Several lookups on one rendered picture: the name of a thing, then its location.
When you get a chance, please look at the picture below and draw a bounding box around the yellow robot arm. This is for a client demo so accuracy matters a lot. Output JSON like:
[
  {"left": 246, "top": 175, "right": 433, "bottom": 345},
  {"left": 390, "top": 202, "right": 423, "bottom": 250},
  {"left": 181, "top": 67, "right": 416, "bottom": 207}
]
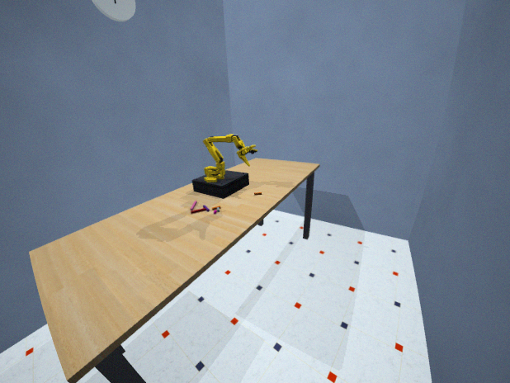
[{"left": 203, "top": 135, "right": 245, "bottom": 182}]

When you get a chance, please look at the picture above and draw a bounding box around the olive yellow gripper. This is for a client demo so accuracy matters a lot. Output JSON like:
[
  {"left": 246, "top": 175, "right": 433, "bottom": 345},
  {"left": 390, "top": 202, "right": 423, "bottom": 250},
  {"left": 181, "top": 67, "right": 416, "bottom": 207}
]
[{"left": 237, "top": 145, "right": 257, "bottom": 167}]

